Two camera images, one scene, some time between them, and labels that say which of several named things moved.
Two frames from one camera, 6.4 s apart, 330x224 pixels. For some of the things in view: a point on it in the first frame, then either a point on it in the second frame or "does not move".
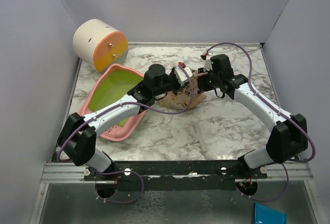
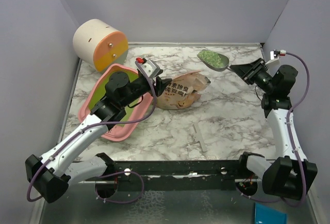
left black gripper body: (171, 84) -> (158, 85)
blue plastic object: (264, 214) does not move
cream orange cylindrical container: (100, 45) does not move
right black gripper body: (208, 81) -> (259, 74)
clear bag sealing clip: (198, 137) does not move
